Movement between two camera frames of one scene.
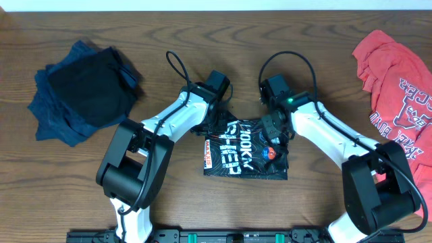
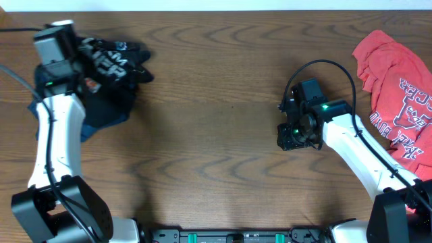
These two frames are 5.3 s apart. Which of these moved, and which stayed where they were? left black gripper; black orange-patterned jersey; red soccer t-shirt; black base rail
Moved: left black gripper; black orange-patterned jersey
Stayed: red soccer t-shirt; black base rail
